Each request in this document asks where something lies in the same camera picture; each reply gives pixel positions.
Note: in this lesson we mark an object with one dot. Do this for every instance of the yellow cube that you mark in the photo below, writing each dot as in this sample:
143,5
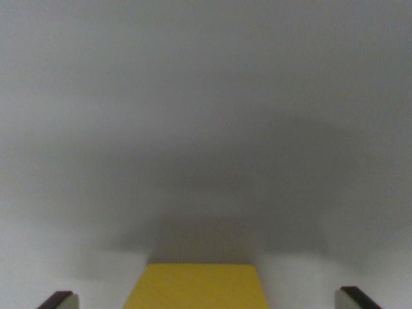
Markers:
196,288

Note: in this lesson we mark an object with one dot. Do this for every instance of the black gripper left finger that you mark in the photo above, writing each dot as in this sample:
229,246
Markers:
61,301

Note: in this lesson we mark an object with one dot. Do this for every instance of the white plastic tray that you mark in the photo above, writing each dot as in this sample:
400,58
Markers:
206,128

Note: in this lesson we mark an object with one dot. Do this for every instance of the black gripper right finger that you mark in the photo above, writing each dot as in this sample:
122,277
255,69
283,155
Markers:
352,300

